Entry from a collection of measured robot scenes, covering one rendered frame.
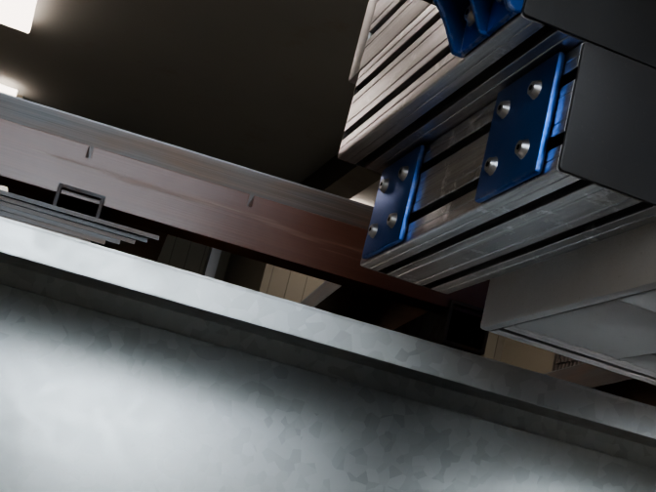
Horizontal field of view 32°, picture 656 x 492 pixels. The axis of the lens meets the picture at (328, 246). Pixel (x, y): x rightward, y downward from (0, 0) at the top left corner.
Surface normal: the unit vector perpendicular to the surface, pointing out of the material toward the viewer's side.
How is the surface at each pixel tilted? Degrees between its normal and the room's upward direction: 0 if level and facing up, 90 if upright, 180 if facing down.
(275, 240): 90
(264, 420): 90
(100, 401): 90
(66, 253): 90
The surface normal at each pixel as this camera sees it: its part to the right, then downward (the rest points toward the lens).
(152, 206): 0.22, -0.22
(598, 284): -0.92, -0.30
